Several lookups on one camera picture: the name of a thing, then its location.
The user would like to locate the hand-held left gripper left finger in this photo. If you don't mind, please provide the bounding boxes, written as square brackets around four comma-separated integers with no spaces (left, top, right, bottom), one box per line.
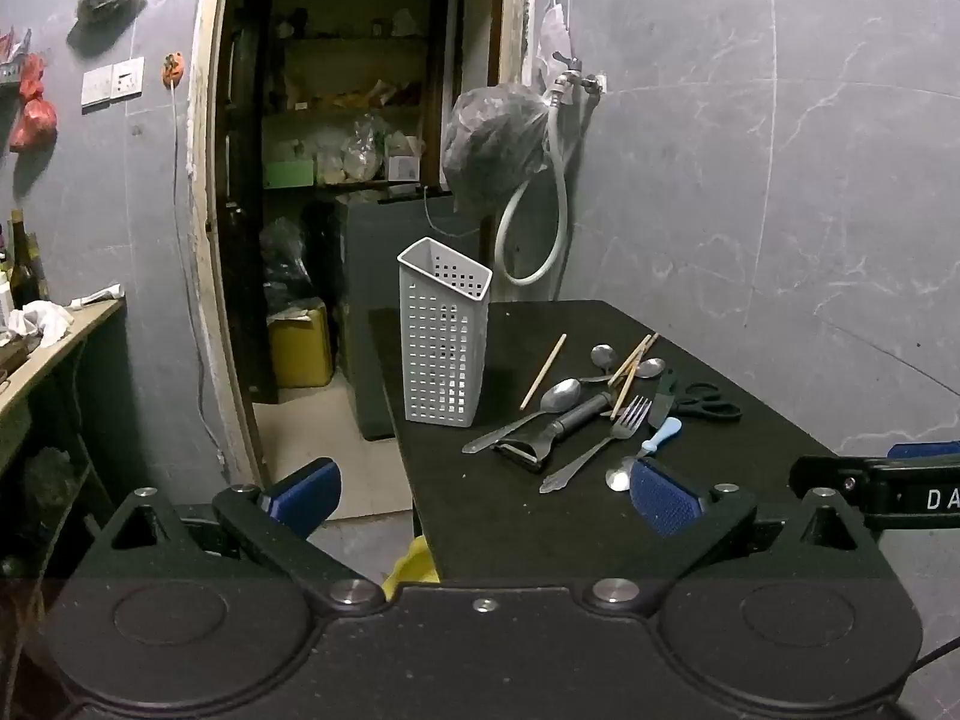
[90,457,383,616]

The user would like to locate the row of condiment bottles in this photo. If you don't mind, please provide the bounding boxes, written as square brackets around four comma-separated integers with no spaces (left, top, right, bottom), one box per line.
[0,208,50,331]

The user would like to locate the metal fork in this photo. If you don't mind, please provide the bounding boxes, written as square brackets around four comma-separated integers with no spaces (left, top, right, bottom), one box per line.
[539,395,653,495]

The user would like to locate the dark plastic bag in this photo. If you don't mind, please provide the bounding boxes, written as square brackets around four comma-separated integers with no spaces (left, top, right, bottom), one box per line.
[259,216,316,308]

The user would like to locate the pale door frame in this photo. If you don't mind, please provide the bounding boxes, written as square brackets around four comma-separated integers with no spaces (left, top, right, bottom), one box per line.
[184,0,541,488]

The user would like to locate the pale wooden counter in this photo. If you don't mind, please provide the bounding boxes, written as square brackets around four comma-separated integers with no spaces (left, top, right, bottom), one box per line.
[0,296,128,421]

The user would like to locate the white crumpled cloth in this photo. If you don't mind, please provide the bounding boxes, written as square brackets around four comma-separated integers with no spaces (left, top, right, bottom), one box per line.
[7,300,74,342]

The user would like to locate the dark handled scissors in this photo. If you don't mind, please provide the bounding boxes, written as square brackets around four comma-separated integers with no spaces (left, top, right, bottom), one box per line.
[670,382,743,422]

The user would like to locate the white perforated utensil basket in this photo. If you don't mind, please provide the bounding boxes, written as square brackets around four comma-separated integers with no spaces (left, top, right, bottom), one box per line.
[397,237,494,428]

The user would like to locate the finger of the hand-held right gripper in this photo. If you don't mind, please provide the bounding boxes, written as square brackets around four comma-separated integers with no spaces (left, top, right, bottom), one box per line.
[887,441,960,462]
[790,456,960,532]

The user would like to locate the white tube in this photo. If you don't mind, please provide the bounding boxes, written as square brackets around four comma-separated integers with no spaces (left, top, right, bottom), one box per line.
[70,283,125,310]

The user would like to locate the white wall cable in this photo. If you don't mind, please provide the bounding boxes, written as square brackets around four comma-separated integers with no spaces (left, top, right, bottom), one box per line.
[169,82,226,466]

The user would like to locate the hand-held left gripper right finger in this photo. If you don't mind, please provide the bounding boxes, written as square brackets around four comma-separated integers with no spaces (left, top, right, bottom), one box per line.
[585,457,886,616]

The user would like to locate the light blue handled spoon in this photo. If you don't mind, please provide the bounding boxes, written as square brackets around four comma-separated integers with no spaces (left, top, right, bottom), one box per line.
[604,418,684,494]

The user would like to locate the large metal spoon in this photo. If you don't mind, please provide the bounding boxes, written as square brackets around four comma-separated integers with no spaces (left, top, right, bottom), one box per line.
[462,378,583,455]

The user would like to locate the yellow plastic item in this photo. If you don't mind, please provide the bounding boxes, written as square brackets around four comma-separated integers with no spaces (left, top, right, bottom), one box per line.
[381,535,442,602]

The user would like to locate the large clear plastic bag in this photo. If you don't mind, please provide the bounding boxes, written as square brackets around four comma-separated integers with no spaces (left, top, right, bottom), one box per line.
[441,82,552,215]

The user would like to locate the thin white cord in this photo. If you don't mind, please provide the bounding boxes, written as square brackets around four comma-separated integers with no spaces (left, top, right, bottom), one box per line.
[421,187,482,237]

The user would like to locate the white translucent hanging bag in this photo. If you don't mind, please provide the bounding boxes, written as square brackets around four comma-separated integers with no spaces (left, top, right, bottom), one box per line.
[538,0,572,72]

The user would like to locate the grey handled peeler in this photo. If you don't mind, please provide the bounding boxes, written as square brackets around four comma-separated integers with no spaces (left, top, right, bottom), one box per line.
[493,392,617,474]

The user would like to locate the yellow plastic jug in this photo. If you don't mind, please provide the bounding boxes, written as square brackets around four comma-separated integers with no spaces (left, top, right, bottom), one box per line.
[268,298,335,389]

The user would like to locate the green handled knife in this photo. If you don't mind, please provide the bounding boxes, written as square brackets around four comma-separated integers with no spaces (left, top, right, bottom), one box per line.
[648,370,677,433]

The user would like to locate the dark wooden door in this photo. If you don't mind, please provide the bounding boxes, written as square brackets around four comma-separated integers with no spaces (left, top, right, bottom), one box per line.
[214,0,275,406]

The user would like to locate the wooden chopstick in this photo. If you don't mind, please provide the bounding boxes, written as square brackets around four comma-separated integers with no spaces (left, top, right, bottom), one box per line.
[611,358,643,421]
[606,333,653,387]
[520,333,568,411]
[616,332,660,392]

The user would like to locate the white hose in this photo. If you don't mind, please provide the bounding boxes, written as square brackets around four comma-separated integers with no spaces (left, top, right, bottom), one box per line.
[493,86,571,286]

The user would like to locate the metal wall faucet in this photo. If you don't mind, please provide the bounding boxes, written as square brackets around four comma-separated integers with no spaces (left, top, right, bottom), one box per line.
[551,51,605,98]

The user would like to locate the light green box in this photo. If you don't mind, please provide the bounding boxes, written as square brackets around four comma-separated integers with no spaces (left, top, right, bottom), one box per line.
[264,157,314,188]

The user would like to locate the small red plastic bag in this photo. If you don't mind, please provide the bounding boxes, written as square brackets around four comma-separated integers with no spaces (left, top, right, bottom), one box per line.
[19,52,47,102]

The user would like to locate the cluttered storage shelf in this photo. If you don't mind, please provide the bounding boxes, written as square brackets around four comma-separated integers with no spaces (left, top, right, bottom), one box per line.
[262,0,451,192]

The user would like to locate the large red plastic bag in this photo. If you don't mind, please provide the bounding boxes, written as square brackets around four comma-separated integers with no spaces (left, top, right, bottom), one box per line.
[9,97,59,152]

